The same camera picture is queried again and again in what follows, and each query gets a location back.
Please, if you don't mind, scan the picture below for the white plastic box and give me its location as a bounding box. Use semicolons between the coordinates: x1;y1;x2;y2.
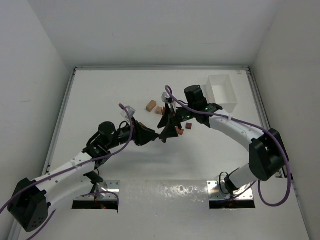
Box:
205;74;238;113

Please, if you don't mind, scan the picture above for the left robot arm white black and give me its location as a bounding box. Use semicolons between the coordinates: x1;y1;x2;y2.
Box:
7;119;160;233

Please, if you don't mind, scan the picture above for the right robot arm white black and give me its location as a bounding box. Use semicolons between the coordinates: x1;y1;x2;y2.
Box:
157;85;291;195

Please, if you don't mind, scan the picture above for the dark wood arch block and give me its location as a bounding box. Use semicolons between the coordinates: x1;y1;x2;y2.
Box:
185;122;193;130

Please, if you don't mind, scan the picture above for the light wood rectangular block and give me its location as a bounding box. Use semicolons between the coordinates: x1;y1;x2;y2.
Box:
145;100;157;112

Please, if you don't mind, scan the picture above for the small light wood cube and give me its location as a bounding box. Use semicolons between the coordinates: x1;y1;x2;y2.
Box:
155;106;163;115

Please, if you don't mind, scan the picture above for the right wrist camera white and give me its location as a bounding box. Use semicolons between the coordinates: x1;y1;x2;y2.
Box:
161;92;173;104

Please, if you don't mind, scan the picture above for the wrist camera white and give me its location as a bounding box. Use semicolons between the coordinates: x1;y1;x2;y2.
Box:
161;92;173;104
121;105;136;121

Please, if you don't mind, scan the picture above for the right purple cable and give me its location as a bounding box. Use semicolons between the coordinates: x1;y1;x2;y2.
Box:
164;85;293;207

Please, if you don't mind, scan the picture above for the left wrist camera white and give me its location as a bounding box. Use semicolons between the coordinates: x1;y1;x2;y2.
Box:
121;105;136;121

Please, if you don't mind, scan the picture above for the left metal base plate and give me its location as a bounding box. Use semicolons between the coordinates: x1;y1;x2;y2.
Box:
95;180;120;199

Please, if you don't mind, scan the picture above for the metal base plate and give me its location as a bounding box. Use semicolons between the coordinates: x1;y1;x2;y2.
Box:
207;180;254;201
95;180;120;199

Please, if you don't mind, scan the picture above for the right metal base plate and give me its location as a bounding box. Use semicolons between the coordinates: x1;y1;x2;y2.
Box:
207;180;254;201

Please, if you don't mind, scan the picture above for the aluminium frame rail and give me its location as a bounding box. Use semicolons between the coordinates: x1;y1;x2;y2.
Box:
44;66;269;180

